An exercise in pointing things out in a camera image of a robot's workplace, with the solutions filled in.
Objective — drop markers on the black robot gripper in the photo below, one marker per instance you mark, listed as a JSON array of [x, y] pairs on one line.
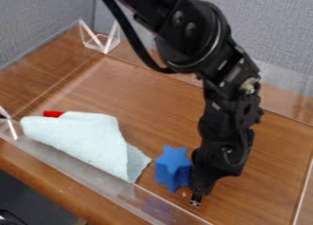
[[227, 137]]

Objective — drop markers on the blue star foam block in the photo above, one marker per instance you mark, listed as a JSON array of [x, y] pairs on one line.
[[173, 168]]

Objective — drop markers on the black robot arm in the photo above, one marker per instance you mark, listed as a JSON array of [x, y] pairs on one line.
[[194, 41]]

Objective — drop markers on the light blue cloth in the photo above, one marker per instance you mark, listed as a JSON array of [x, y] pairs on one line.
[[90, 136]]

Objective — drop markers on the red block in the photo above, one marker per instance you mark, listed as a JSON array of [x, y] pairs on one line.
[[54, 114]]

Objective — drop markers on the clear acrylic corner bracket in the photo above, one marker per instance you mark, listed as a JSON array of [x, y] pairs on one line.
[[96, 41]]

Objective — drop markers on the clear acrylic left bracket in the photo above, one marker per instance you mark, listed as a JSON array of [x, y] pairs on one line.
[[5, 116]]

